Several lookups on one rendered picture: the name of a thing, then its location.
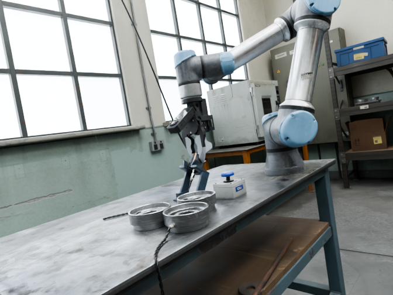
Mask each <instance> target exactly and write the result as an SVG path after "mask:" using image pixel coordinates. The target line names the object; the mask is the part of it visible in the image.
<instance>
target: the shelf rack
mask: <svg viewBox="0 0 393 295"><path fill-rule="evenodd" d="M323 39H324V44H325V52H326V60H327V69H328V73H329V81H330V90H331V95H332V103H333V111H334V116H335V124H336V132H337V140H338V145H339V152H340V160H341V164H342V174H343V183H344V189H349V188H350V187H351V186H349V176H350V175H351V174H353V173H354V180H359V174H358V165H357V160H375V159H393V144H389V147H388V149H381V150H367V151H359V152H352V148H351V141H350V142H349V143H350V150H348V151H347V152H345V150H344V143H343V135H342V132H343V133H344V135H345V137H347V135H346V133H345V131H344V130H343V128H342V126H341V121H340V117H342V116H350V115H358V114H366V113H370V112H378V111H386V110H391V109H393V100H392V101H385V102H378V103H373V104H367V105H360V106H356V107H349V108H342V109H341V107H342V103H343V100H342V101H341V103H340V108H339V105H338V100H337V92H336V83H335V78H336V80H337V82H338V83H339V84H340V81H339V80H338V78H337V76H341V75H345V74H348V76H349V77H352V76H357V75H361V74H366V73H371V72H375V71H380V70H385V69H386V68H393V54H388V55H385V56H381V57H376V58H374V59H369V60H365V61H361V62H358V63H353V64H349V65H346V66H341V67H337V68H333V66H337V63H333V62H332V54H331V49H330V41H329V32H328V31H327V32H325V33H324V36H323ZM351 160H352V164H353V170H352V171H351V172H349V173H348V165H349V161H351Z"/></svg>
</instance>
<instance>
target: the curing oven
mask: <svg viewBox="0 0 393 295"><path fill-rule="evenodd" d="M206 93H207V97H208V104H209V111H210V115H212V116H213V122H214V127H215V130H213V136H214V141H215V147H217V146H220V149H223V146H227V145H236V144H242V143H253V142H255V145H259V143H258V142H259V141H262V140H265V138H264V131H263V127H262V118H263V116H265V115H267V114H270V113H273V112H277V111H278V110H279V107H280V104H281V102H280V95H279V90H278V82H277V81H273V80H272V81H267V80H246V81H241V82H238V83H234V84H231V85H227V86H224V87H220V88H216V89H214V90H209V91H207V92H206Z"/></svg>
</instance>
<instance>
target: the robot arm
mask: <svg viewBox="0 0 393 295"><path fill-rule="evenodd" d="M340 3H341V0H296V1H295V2H294V3H293V4H292V5H291V7H290V8H289V9H288V10H287V11H286V12H285V13H283V14H282V15H281V16H279V17H278V18H277V19H275V21H274V23H273V24H272V25H270V26H269V27H267V28H265V29H263V30H262V31H261V32H258V33H257V34H255V35H254V36H252V37H250V38H249V39H247V40H245V41H244V42H242V43H241V44H239V45H237V46H236V47H234V48H232V49H231V50H229V51H228V52H220V53H214V54H206V55H201V56H197V55H196V53H195V51H194V50H182V51H179V52H176V54H175V55H174V66H175V67H174V69H175V73H176V76H177V83H178V89H179V93H180V99H181V104H182V105H187V107H186V108H184V109H183V110H182V111H181V112H180V113H179V114H178V115H177V116H176V117H175V119H174V120H173V121H172V122H171V123H170V124H169V126H168V127H167V129H168V131H169V132H170V133H171V134H172V133H180V132H181V131H182V140H183V142H184V145H185V148H186V149H187V151H188V153H189V155H190V156H191V154H193V153H197V152H198V154H199V159H200V161H201V162H202V163H204V161H205V155H206V152H208V151H209V150H211V149H212V144H211V143H210V142H208V141H207V140H206V132H209V130H210V131H212V130H215V127H214V122H213V116H212V115H208V108H207V103H206V98H202V88H201V82H200V79H202V80H203V82H204V83H206V84H209V85H213V84H216V83H217V82H218V81H219V80H221V79H222V78H224V77H226V76H227V75H229V74H233V73H234V71H235V70H237V69H238V68H240V67H241V66H243V65H245V64H247V63H248V62H250V61H252V60H253V59H255V58H256V57H258V56H260V55H261V54H263V53H265V52H266V51H268V50H270V49H271V48H273V47H274V46H276V45H278V44H280V43H281V42H288V41H290V40H291V39H293V38H295V37H297V38H296V42H295V48H294V54H293V58H292V64H291V71H290V75H289V81H288V87H287V93H286V97H285V101H284V102H283V103H282V104H280V107H279V110H278V111H277V112H273V113H270V114H267V115H265V116H263V118H262V127H263V131H264V138H265V143H266V151H267V158H266V165H265V174H266V175H268V176H284V175H290V174H296V173H300V172H303V171H305V163H304V161H303V160H302V157H301V155H300V154H299V152H298V147H301V146H305V145H307V144H309V143H310V142H312V141H313V139H314V138H315V136H316V134H317V131H318V124H317V121H316V119H315V117H314V114H315V108H314V107H313V106H312V97H313V91H314V87H315V81H316V75H317V70H318V64H319V58H320V52H321V48H322V42H323V36H324V33H325V32H327V31H328V30H329V29H330V25H331V21H332V15H333V13H335V12H336V11H337V9H338V8H339V6H340ZM210 119H212V125H213V127H211V125H210V121H209V120H210ZM208 123H209V124H208ZM192 134H194V135H197V136H196V138H195V136H194V135H192Z"/></svg>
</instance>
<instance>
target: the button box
mask: <svg viewBox="0 0 393 295"><path fill-rule="evenodd" d="M213 190H214V191H215V194H216V199H228V200H234V199H236V198H238V197H240V196H242V195H244V194H246V193H247V191H246V184H245V179H230V180H228V181H226V179H225V180H222V181H220V182H217V183H215V184H213Z"/></svg>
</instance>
